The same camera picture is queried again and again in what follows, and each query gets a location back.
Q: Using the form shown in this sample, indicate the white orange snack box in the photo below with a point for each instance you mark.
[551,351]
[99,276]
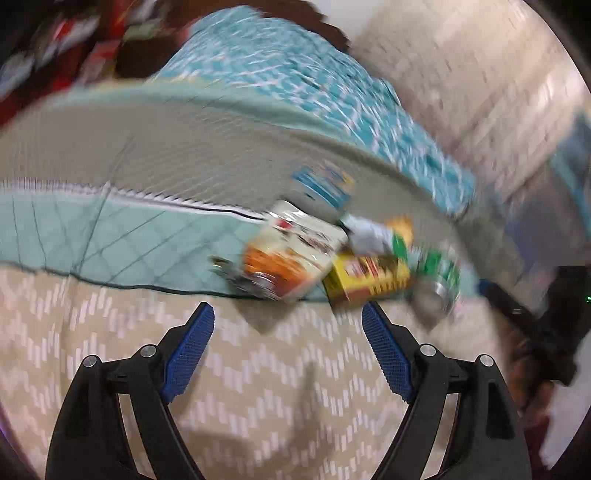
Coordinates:
[287,257]

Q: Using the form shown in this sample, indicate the red gift boxes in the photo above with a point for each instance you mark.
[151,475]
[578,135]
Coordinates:
[46,44]

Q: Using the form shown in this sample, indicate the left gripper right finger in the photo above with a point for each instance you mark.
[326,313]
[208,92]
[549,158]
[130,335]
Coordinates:
[487,440]

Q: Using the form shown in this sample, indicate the blue white snack wrapper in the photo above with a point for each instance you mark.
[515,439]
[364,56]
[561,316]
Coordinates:
[330,182]

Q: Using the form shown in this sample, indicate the green aluminium can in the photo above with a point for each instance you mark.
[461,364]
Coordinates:
[436,284]

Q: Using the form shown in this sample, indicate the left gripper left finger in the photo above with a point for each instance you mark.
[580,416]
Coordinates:
[89,440]

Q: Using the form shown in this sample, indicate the beige chevron bed quilt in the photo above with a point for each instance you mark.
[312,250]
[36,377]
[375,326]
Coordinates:
[114,203]

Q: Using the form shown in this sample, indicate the yellow red medicine box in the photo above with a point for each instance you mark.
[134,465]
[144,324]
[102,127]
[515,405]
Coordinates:
[356,279]

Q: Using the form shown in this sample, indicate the teal patterned blanket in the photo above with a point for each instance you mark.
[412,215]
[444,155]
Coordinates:
[240,48]

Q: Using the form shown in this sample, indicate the white red paper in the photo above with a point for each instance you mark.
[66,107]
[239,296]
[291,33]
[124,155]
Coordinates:
[369,238]

